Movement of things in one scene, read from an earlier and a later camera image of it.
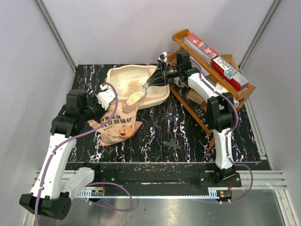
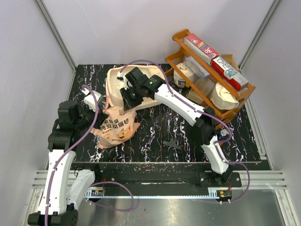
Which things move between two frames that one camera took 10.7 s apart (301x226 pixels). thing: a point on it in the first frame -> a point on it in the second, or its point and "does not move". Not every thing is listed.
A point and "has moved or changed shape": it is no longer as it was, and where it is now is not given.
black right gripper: (157, 78) -> (128, 103)
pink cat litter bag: (123, 122) has moved or changed shape
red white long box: (229, 73) does not move
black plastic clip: (172, 143) does not move
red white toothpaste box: (193, 43) does not move
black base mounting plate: (161, 177) does not move
